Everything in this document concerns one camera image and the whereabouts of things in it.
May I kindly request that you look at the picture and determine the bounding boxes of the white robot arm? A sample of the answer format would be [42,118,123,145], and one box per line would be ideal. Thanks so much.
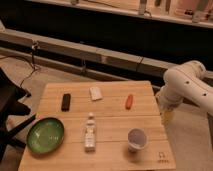
[155,60,213,150]

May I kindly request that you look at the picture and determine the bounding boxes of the orange carrot toy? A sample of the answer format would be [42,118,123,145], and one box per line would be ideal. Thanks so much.
[125,94,133,110]

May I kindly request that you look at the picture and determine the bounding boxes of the white rectangular block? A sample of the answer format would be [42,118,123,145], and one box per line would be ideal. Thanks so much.
[89,87,103,101]

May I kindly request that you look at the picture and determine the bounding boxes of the clear plastic bottle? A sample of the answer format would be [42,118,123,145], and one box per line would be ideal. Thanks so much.
[84,113,96,152]

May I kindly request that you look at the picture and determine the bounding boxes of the black rectangular block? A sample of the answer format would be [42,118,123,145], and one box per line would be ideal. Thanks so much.
[61,94,71,111]

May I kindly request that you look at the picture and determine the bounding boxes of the green bowl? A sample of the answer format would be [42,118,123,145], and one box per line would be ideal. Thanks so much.
[26,117,65,155]

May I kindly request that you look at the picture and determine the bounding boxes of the black chair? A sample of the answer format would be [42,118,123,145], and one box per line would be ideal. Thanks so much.
[0,67,35,162]

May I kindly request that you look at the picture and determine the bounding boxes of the black cable on floor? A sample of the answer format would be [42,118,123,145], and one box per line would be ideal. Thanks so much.
[0,41,41,88]

